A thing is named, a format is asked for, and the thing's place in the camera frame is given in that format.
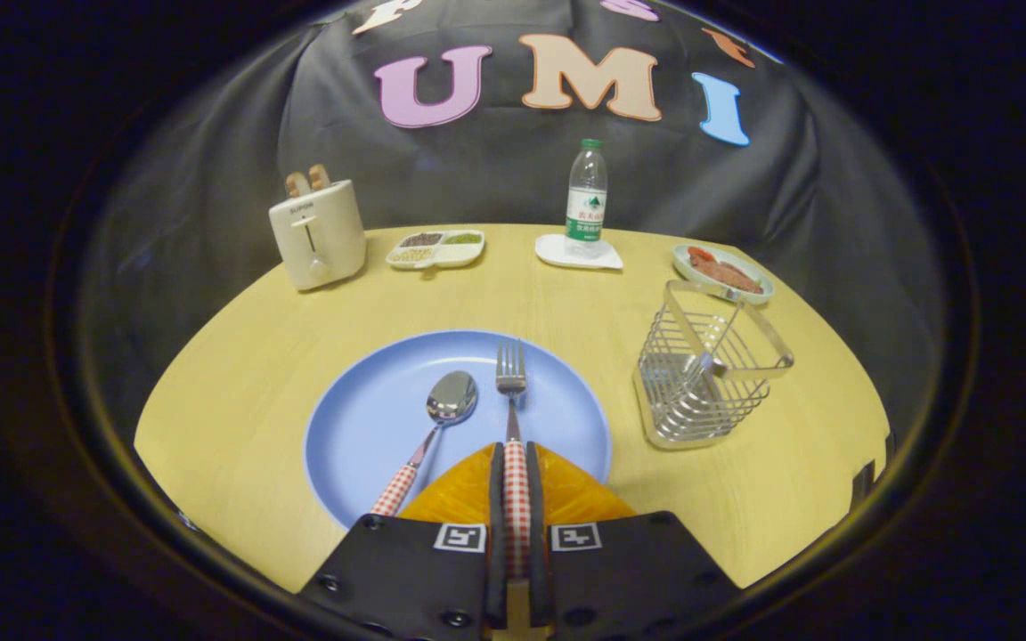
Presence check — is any clear plastic water bottle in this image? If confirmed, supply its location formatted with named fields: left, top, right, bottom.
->
left=565, top=138, right=609, bottom=259

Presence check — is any cream toaster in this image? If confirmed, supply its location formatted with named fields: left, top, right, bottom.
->
left=268, top=179, right=368, bottom=292

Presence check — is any pale green plate of food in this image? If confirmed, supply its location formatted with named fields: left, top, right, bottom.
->
left=672, top=244, right=775, bottom=306

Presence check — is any blue round plate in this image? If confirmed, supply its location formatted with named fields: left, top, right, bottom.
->
left=304, top=330, right=613, bottom=530

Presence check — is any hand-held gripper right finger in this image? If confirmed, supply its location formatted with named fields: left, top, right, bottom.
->
left=525, top=442, right=740, bottom=641

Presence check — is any white divided snack tray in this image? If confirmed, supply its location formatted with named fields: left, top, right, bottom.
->
left=386, top=230, right=486, bottom=272

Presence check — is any spoon with checkered handle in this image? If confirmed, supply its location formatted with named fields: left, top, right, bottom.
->
left=370, top=370, right=479, bottom=518

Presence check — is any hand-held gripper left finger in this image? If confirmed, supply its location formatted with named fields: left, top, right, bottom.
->
left=299, top=442, right=509, bottom=641

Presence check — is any white square coaster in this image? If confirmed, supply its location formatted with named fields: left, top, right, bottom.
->
left=534, top=233, right=624, bottom=272

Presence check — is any metal wire cutlery holder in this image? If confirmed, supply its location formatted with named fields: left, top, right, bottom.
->
left=633, top=280, right=795, bottom=450

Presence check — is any black backdrop cloth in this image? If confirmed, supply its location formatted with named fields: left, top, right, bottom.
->
left=77, top=0, right=950, bottom=446

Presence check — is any fork with checkered handle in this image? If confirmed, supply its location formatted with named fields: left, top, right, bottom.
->
left=495, top=338, right=533, bottom=580

